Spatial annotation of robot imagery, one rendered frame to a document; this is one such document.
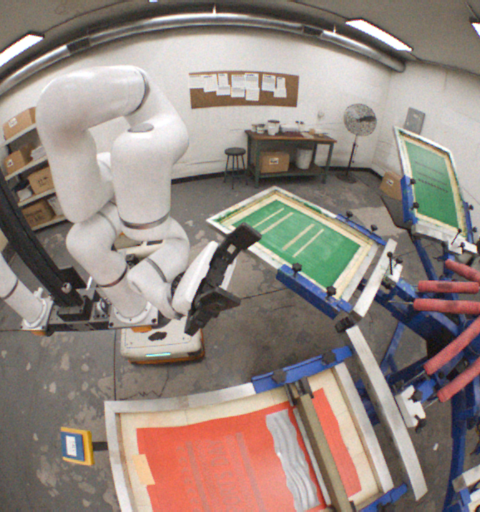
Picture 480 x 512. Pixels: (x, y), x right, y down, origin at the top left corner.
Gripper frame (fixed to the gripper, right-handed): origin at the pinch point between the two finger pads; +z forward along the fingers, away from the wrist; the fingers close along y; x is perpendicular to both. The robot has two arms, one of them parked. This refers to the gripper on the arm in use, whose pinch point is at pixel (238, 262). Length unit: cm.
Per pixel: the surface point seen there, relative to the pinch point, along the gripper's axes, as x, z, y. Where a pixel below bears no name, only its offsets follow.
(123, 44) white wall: -249, -84, 264
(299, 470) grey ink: 49, -22, -34
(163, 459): 18, -44, -43
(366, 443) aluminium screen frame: 63, -10, -24
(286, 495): 48, -22, -44
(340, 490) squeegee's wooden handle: 51, -8, -37
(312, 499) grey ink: 54, -17, -44
